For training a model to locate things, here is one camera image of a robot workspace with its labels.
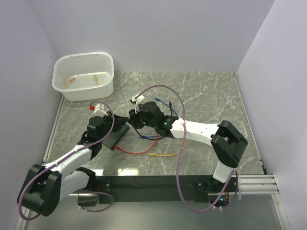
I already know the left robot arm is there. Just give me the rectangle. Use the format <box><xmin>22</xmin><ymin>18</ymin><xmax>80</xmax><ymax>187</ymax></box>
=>
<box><xmin>17</xmin><ymin>112</ymin><xmax>128</xmax><ymax>220</ymax></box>

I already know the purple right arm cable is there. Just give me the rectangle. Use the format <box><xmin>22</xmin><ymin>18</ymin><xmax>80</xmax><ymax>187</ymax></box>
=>
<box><xmin>135</xmin><ymin>85</ymin><xmax>240</xmax><ymax>213</ymax></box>

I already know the yellow ethernet cable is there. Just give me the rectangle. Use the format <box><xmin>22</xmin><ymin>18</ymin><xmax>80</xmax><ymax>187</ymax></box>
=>
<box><xmin>149</xmin><ymin>140</ymin><xmax>188</xmax><ymax>158</ymax></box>

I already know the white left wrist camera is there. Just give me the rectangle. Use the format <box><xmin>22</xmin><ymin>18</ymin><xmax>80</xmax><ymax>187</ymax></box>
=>
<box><xmin>89</xmin><ymin>103</ymin><xmax>108</xmax><ymax>117</ymax></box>

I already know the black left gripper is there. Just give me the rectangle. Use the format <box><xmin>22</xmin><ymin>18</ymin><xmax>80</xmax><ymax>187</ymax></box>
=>
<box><xmin>98</xmin><ymin>111</ymin><xmax>129</xmax><ymax>141</ymax></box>

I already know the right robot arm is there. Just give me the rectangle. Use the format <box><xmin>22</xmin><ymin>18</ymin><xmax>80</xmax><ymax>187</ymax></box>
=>
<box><xmin>128</xmin><ymin>102</ymin><xmax>248</xmax><ymax>191</ymax></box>

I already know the white plastic tub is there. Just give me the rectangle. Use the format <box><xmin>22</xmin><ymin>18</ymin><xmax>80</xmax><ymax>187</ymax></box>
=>
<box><xmin>52</xmin><ymin>52</ymin><xmax>114</xmax><ymax>102</ymax></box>

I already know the blue ethernet cable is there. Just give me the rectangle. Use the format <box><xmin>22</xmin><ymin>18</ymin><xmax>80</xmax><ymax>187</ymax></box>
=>
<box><xmin>138</xmin><ymin>97</ymin><xmax>178</xmax><ymax>139</ymax></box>

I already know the black ethernet cable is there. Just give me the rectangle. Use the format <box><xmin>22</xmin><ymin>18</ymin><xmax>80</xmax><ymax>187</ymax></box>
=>
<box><xmin>134</xmin><ymin>102</ymin><xmax>178</xmax><ymax>141</ymax></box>

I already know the red ethernet cable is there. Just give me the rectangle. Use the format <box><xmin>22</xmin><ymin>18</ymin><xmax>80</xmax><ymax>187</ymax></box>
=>
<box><xmin>114</xmin><ymin>131</ymin><xmax>159</xmax><ymax>154</ymax></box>

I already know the aluminium rail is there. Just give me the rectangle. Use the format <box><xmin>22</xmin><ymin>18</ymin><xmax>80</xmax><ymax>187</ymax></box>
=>
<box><xmin>25</xmin><ymin>174</ymin><xmax>280</xmax><ymax>196</ymax></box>

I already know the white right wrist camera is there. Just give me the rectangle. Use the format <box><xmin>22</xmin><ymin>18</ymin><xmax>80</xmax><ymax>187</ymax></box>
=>
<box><xmin>130</xmin><ymin>94</ymin><xmax>145</xmax><ymax>113</ymax></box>

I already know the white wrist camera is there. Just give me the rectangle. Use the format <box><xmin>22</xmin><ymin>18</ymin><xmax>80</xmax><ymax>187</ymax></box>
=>
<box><xmin>130</xmin><ymin>94</ymin><xmax>145</xmax><ymax>113</ymax></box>
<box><xmin>89</xmin><ymin>103</ymin><xmax>108</xmax><ymax>117</ymax></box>

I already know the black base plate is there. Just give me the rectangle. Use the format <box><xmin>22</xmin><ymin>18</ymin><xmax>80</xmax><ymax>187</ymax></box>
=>
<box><xmin>67</xmin><ymin>175</ymin><xmax>240</xmax><ymax>205</ymax></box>

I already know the black network switch box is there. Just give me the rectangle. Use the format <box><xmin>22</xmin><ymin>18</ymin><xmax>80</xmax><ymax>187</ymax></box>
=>
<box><xmin>102</xmin><ymin>125</ymin><xmax>129</xmax><ymax>150</ymax></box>

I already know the orange cable in tub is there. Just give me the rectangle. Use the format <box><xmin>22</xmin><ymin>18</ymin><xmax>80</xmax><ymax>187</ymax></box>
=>
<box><xmin>64</xmin><ymin>74</ymin><xmax>99</xmax><ymax>90</ymax></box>

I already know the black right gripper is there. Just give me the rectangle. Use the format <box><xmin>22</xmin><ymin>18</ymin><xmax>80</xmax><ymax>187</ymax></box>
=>
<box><xmin>128</xmin><ymin>103</ymin><xmax>157</xmax><ymax>130</ymax></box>

